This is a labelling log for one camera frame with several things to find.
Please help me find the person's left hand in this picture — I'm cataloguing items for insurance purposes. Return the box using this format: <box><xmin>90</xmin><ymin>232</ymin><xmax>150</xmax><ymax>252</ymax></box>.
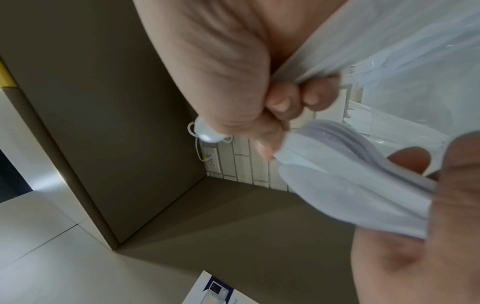
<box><xmin>350</xmin><ymin>130</ymin><xmax>480</xmax><ymax>304</ymax></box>

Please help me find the person's right hand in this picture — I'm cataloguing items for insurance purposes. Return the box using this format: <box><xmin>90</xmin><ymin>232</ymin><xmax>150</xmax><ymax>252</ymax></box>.
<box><xmin>132</xmin><ymin>0</ymin><xmax>352</xmax><ymax>162</ymax></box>

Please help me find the clear plastic bag of cutlery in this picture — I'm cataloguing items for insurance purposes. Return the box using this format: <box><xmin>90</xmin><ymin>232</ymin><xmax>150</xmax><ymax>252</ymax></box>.
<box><xmin>343</xmin><ymin>97</ymin><xmax>452</xmax><ymax>150</ymax></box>

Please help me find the handful of white plastic spoons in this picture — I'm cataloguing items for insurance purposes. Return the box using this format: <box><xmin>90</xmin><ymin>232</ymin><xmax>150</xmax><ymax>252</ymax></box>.
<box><xmin>194</xmin><ymin>0</ymin><xmax>480</xmax><ymax>144</ymax></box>

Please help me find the brown partition panel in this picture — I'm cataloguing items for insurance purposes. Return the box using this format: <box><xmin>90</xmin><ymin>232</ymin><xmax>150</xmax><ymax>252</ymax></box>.
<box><xmin>0</xmin><ymin>0</ymin><xmax>361</xmax><ymax>304</ymax></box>

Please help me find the white paper notice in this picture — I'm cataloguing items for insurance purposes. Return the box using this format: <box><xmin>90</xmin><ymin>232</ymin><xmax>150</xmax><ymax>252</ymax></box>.
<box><xmin>183</xmin><ymin>269</ymin><xmax>261</xmax><ymax>304</ymax></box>

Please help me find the white power cord with plug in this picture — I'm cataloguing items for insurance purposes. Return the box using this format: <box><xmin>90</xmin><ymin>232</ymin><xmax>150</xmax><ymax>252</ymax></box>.
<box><xmin>186</xmin><ymin>119</ymin><xmax>235</xmax><ymax>146</ymax></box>

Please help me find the white cable with yellow plug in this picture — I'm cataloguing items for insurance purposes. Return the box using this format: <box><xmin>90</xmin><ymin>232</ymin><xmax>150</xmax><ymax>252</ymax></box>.
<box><xmin>194</xmin><ymin>137</ymin><xmax>211</xmax><ymax>163</ymax></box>

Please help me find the white wall outlet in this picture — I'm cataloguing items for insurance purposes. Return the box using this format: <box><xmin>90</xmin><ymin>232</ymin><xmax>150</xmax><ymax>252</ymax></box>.
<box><xmin>203</xmin><ymin>146</ymin><xmax>224</xmax><ymax>174</ymax></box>

